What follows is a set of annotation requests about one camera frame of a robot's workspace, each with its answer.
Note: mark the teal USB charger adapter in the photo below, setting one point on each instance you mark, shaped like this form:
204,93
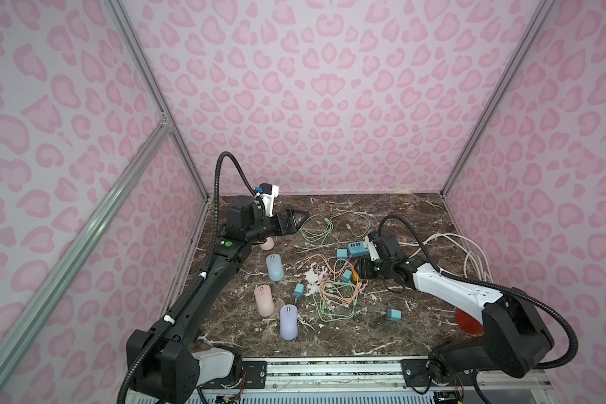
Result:
393,315
347,276

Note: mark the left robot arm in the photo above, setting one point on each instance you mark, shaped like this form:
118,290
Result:
160,361

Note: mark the blue power strip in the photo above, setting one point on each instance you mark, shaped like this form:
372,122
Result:
357,250

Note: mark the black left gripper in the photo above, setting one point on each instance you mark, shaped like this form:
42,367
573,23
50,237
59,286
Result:
280,223

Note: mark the orange power strip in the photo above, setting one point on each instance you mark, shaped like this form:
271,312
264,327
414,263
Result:
355,276

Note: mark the lavender wireless mouse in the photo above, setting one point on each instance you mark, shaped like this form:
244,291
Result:
288,322

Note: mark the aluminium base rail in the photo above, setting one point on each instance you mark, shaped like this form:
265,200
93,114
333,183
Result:
384,379

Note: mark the light blue wireless mouse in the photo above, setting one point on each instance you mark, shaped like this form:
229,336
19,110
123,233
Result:
275,267

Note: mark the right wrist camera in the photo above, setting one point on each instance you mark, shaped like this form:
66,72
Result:
371,248

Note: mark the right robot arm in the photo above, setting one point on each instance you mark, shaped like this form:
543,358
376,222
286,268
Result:
520,333

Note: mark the red emergency stop button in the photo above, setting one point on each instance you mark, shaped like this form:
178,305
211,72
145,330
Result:
468,324

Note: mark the pink wireless mouse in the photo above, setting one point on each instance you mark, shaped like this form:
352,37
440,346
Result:
268,244
264,300

